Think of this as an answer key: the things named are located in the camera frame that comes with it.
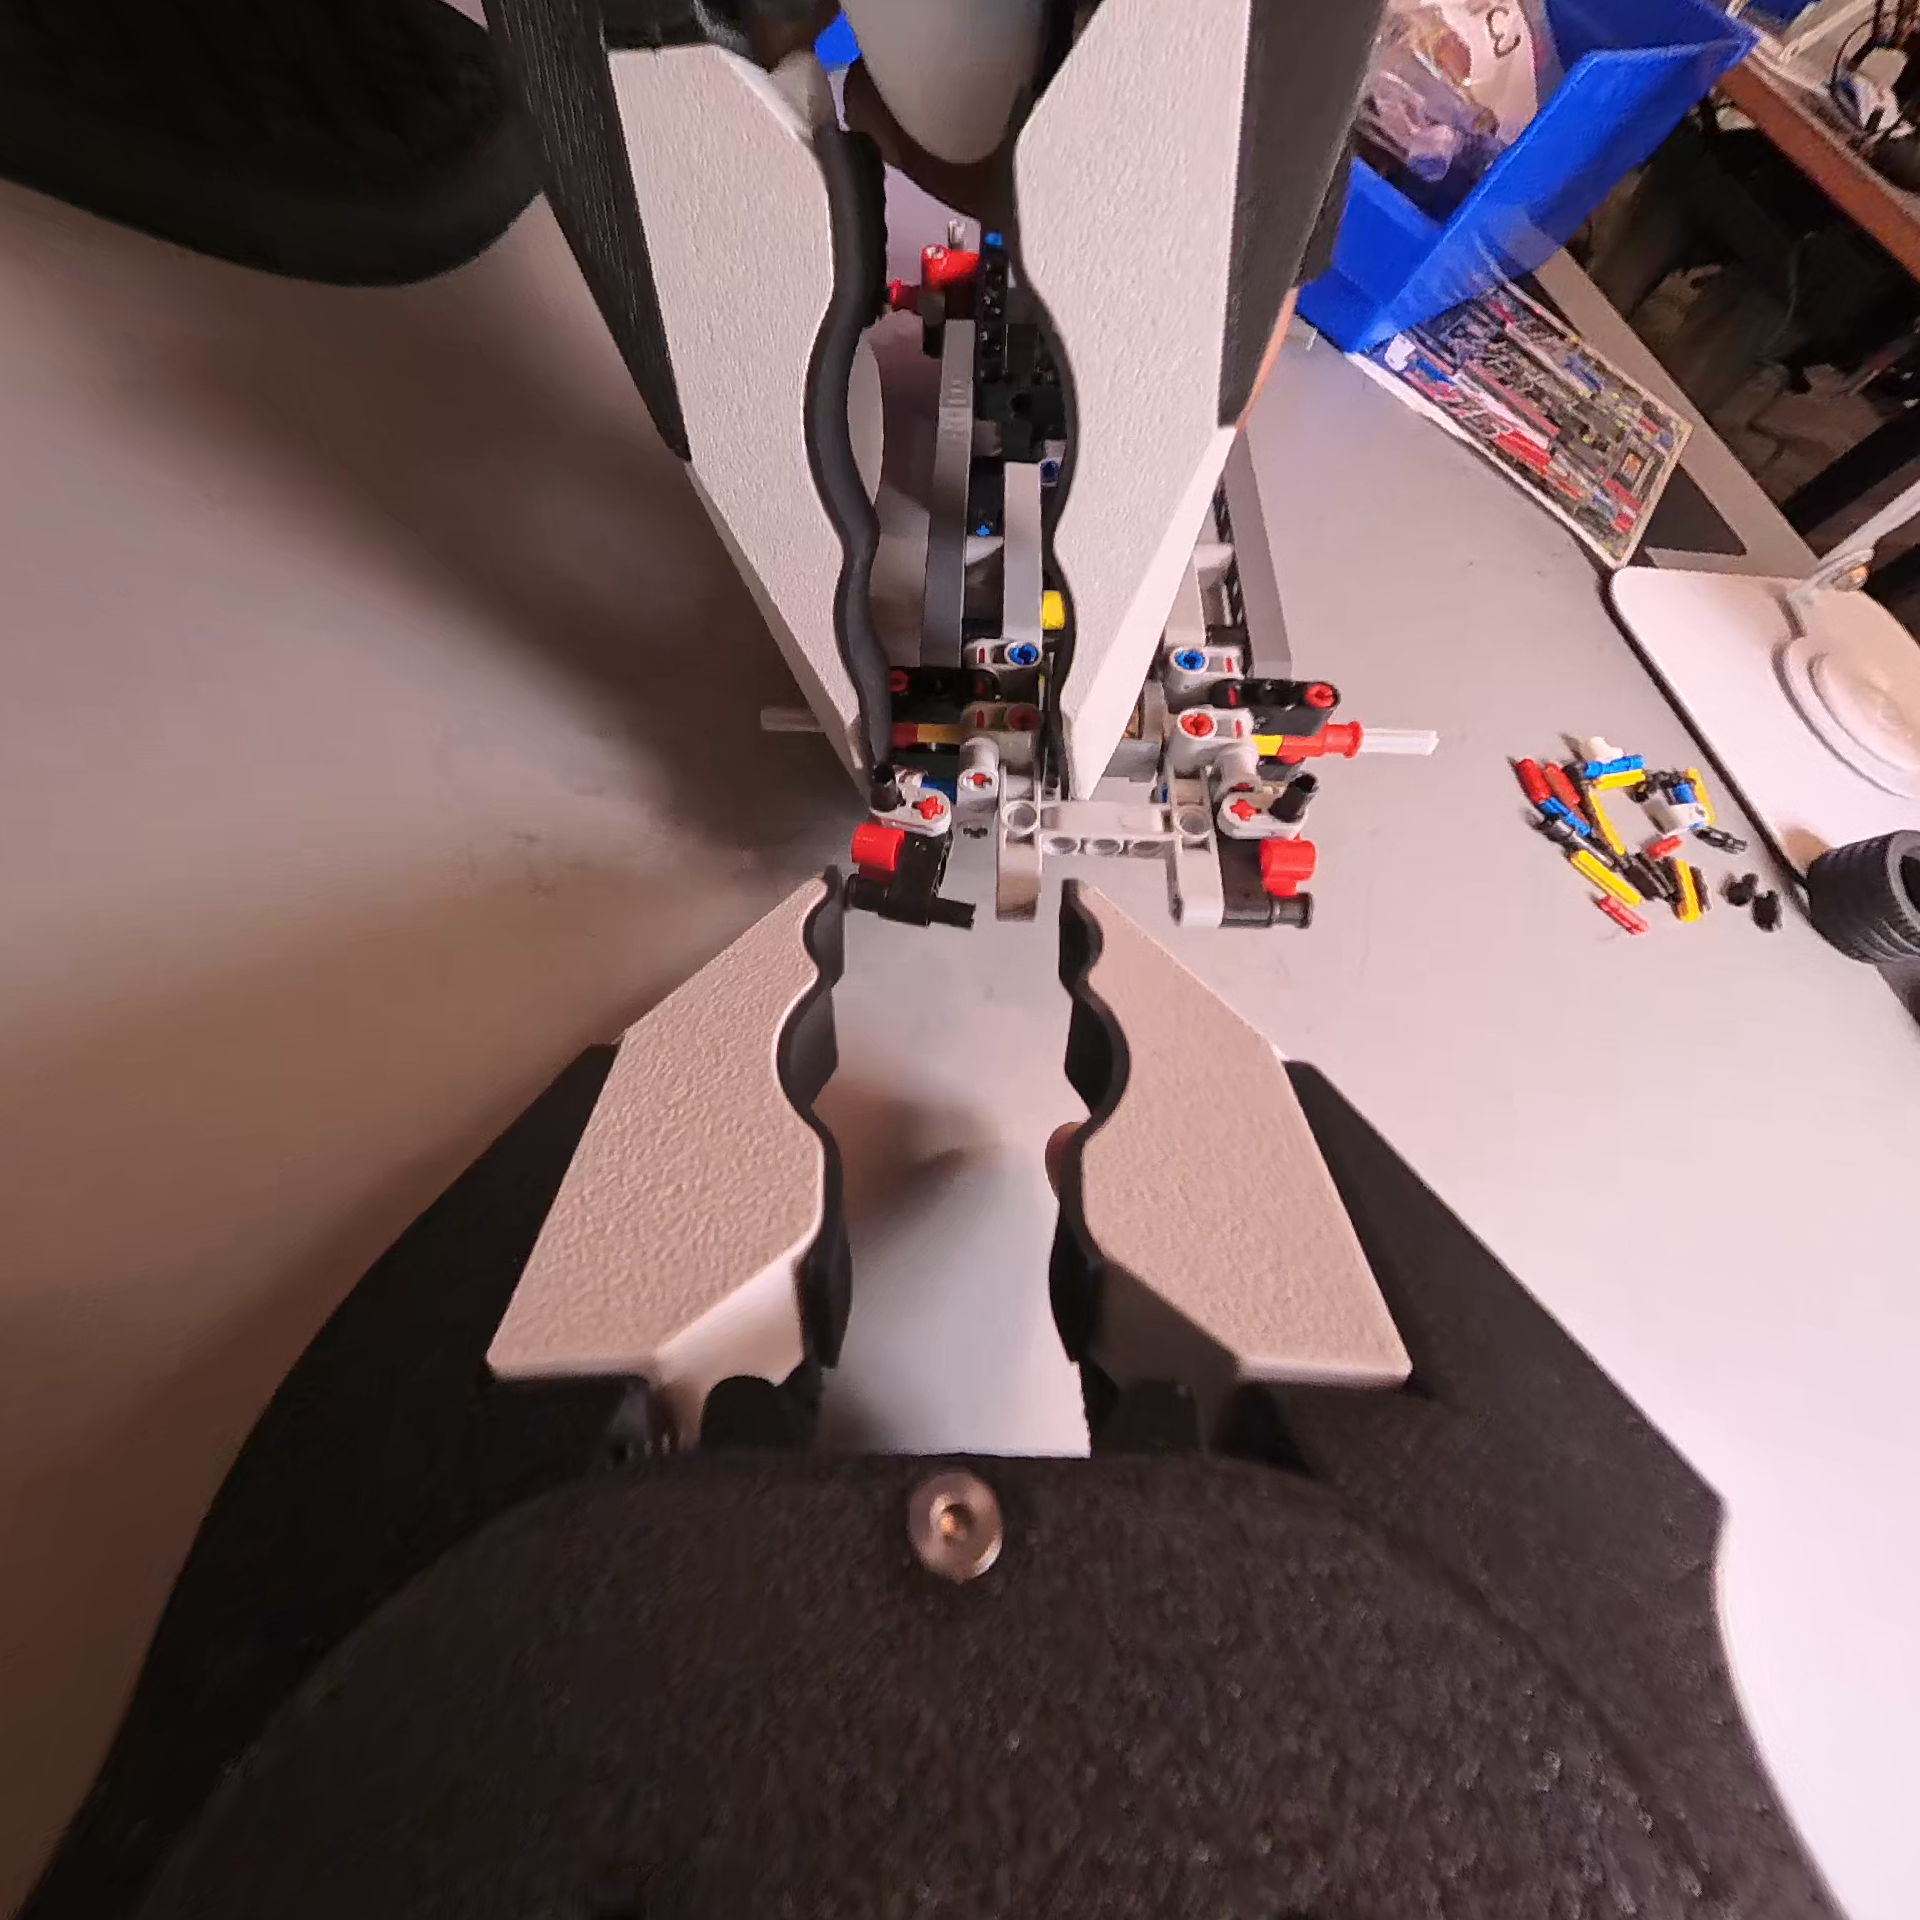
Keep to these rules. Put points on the plastic bag of lego parts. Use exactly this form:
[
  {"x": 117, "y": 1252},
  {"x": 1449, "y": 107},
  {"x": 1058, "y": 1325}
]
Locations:
[{"x": 1456, "y": 92}]

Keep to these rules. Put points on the person's left hand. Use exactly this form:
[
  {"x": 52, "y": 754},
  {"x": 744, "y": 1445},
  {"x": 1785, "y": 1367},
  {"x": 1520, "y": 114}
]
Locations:
[{"x": 1274, "y": 339}]

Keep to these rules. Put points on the person's right hand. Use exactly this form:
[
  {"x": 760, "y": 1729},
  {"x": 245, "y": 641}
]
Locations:
[{"x": 1062, "y": 1164}]

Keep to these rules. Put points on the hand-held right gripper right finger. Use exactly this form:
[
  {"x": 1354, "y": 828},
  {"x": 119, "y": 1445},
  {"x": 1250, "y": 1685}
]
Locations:
[{"x": 1214, "y": 1215}]

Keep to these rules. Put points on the lego car chassis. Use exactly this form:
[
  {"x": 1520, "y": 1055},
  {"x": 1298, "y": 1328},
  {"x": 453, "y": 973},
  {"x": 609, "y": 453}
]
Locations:
[{"x": 1102, "y": 819}]

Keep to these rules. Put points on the small red grey lego assembly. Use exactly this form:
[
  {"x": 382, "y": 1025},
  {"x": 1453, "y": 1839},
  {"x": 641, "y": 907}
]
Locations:
[{"x": 899, "y": 849}]

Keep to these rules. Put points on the blue storage bin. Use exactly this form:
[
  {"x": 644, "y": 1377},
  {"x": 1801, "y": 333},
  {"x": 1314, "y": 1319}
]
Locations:
[{"x": 1500, "y": 194}]

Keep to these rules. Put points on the colourful sticker sheet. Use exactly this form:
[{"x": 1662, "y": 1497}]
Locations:
[{"x": 1546, "y": 405}]

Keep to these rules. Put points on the pile of loose lego pieces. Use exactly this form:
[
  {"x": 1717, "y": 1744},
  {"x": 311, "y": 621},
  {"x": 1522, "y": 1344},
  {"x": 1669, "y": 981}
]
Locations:
[{"x": 1619, "y": 826}]

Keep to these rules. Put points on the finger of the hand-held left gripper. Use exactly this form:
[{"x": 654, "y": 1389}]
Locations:
[
  {"x": 734, "y": 330},
  {"x": 1153, "y": 300}
]

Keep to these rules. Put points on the person's left forearm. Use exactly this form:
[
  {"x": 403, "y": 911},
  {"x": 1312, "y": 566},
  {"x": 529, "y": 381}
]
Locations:
[{"x": 224, "y": 136}]

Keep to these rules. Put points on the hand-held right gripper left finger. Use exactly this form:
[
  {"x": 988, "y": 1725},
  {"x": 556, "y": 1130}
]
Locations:
[{"x": 675, "y": 1200}]

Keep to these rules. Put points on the wooden edged desk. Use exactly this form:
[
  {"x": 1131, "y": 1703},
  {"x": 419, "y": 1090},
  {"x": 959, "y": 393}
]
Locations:
[{"x": 1829, "y": 151}]

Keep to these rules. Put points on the black lego axle pin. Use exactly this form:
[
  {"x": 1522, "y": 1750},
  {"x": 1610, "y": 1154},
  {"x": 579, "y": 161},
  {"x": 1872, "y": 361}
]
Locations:
[{"x": 915, "y": 900}]

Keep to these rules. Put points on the black rubber lego tire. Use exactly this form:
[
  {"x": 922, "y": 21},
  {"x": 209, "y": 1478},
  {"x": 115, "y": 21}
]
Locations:
[{"x": 1875, "y": 900}]

